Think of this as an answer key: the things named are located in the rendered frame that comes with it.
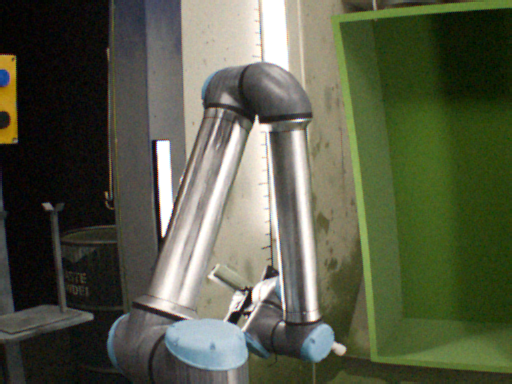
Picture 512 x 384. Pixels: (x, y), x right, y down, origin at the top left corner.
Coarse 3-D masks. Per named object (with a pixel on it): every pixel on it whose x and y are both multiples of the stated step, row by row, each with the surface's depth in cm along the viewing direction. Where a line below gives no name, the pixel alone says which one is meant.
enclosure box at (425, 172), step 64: (384, 64) 218; (448, 64) 205; (384, 128) 223; (448, 128) 212; (384, 192) 222; (448, 192) 219; (384, 256) 223; (448, 256) 226; (384, 320) 225; (448, 320) 233
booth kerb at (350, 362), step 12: (348, 360) 308; (360, 360) 304; (348, 372) 308; (360, 372) 304; (372, 372) 300; (384, 372) 297; (396, 372) 293; (408, 372) 289; (420, 372) 286; (432, 372) 282; (444, 372) 278; (456, 372) 275; (468, 372) 271; (480, 372) 268; (492, 372) 264; (504, 372) 261
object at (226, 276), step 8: (216, 272) 180; (224, 272) 181; (232, 272) 182; (216, 280) 182; (224, 280) 180; (232, 280) 181; (240, 280) 182; (232, 288) 181; (232, 312) 179; (224, 320) 179; (232, 320) 178; (336, 344) 189; (336, 352) 189; (344, 352) 189
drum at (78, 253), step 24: (72, 240) 260; (96, 240) 256; (72, 264) 262; (96, 264) 257; (72, 288) 264; (96, 288) 258; (120, 288) 258; (96, 312) 259; (120, 312) 259; (72, 336) 271; (96, 336) 261; (72, 360) 274; (96, 360) 262
